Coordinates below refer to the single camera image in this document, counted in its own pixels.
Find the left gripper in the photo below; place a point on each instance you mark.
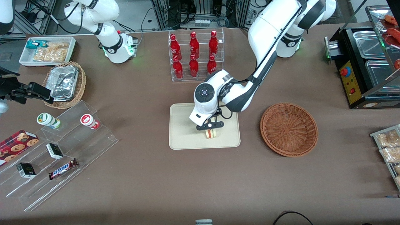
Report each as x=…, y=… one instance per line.
x=215, y=114

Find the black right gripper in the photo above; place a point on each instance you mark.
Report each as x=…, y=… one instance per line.
x=19, y=91

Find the layered sandwich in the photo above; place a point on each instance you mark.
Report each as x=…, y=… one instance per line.
x=211, y=133

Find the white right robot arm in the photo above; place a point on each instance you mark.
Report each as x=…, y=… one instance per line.
x=93, y=15

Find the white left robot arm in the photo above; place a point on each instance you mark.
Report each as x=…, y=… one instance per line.
x=265, y=31

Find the beige plastic tray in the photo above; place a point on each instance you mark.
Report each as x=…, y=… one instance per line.
x=184, y=134

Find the aluminium foil tray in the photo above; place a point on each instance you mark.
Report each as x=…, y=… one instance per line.
x=62, y=99
x=64, y=81

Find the light wicker basket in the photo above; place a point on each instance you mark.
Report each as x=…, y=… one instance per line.
x=79, y=90

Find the brown wicker basket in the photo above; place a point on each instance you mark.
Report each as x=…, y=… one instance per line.
x=289, y=131

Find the metal snack tray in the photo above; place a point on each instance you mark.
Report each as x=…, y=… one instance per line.
x=375, y=135

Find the green sunflower yogurt cup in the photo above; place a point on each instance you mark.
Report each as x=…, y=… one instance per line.
x=45, y=118

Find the white plastic bin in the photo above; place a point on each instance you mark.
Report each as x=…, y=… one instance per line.
x=23, y=59

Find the clear bag of crisps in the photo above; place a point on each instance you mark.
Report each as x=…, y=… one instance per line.
x=47, y=56
x=59, y=47

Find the green snack packet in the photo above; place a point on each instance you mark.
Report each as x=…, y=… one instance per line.
x=32, y=44

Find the clear acrylic bottle rack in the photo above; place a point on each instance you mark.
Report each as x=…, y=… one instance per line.
x=203, y=75

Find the red tartan cookie box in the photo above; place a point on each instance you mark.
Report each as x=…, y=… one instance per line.
x=15, y=143

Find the red cola bottle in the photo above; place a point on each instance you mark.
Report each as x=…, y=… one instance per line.
x=213, y=43
x=212, y=65
x=194, y=43
x=193, y=66
x=174, y=45
x=177, y=68

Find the black box white label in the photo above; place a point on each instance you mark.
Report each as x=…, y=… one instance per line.
x=54, y=151

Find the red strawberry yogurt cup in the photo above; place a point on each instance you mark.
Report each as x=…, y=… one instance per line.
x=86, y=119

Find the black box gold Face print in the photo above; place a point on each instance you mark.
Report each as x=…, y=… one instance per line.
x=26, y=170

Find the clear acrylic stepped shelf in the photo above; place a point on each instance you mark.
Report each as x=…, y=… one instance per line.
x=93, y=143

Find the Snickers chocolate bar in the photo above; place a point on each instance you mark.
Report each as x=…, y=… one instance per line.
x=62, y=169

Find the small grey device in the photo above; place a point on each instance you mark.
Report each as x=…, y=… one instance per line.
x=203, y=222

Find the black food warmer appliance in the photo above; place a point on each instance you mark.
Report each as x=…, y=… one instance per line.
x=353, y=81

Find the clear bag of fried snacks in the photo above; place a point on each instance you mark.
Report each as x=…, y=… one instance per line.
x=398, y=182
x=387, y=138
x=397, y=169
x=390, y=154

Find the steel food pan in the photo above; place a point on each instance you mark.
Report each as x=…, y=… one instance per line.
x=368, y=43
x=382, y=75

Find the red sausage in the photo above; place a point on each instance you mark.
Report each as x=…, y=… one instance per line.
x=390, y=18
x=394, y=32
x=397, y=64

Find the aluminium frame rack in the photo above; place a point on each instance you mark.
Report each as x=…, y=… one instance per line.
x=200, y=12

